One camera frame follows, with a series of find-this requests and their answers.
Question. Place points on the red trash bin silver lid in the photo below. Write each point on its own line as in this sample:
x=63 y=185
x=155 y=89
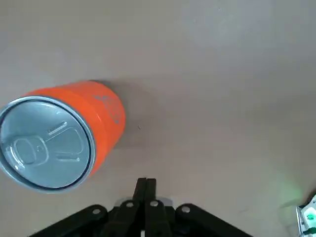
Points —
x=98 y=118

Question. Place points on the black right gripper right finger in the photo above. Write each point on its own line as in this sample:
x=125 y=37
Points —
x=172 y=222

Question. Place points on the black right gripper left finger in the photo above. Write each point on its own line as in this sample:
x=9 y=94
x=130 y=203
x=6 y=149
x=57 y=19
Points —
x=118 y=222

